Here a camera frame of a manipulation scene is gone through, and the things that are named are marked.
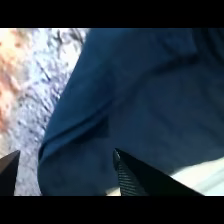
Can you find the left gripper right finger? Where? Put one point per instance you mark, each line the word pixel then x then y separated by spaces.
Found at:
pixel 146 180

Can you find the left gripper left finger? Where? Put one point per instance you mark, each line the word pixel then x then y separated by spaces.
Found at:
pixel 8 175

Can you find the white garment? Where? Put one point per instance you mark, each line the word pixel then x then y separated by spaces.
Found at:
pixel 203 178

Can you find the dark blue garment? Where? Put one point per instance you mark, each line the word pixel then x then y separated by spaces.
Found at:
pixel 140 100

